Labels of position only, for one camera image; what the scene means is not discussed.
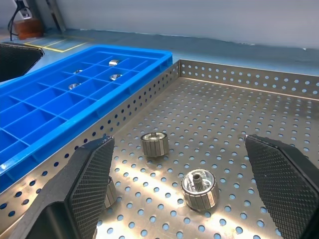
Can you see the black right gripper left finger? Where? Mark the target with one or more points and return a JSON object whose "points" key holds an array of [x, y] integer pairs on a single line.
{"points": [[82, 189]]}

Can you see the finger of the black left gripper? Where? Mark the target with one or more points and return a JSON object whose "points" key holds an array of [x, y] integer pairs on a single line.
{"points": [[15, 59]]}

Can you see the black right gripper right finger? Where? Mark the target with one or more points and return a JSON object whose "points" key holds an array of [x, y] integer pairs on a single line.
{"points": [[286, 189]]}

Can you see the blue compartment tray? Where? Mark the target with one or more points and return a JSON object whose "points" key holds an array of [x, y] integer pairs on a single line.
{"points": [[49, 107]]}

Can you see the brown wooden block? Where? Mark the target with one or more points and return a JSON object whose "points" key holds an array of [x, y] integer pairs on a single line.
{"points": [[27, 28]]}

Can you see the perforated metal tray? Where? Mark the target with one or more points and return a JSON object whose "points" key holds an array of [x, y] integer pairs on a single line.
{"points": [[199, 112]]}

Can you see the grey metal post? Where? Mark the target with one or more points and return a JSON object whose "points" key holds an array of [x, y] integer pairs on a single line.
{"points": [[57, 15]]}

